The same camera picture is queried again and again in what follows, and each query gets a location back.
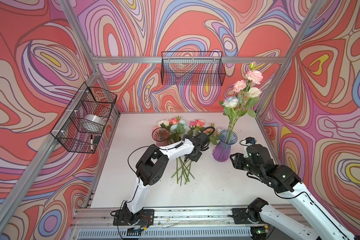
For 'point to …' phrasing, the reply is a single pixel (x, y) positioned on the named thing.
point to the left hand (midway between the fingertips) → (194, 155)
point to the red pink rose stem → (178, 131)
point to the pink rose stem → (192, 125)
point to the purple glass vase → (222, 149)
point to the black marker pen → (91, 142)
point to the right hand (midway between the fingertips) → (233, 160)
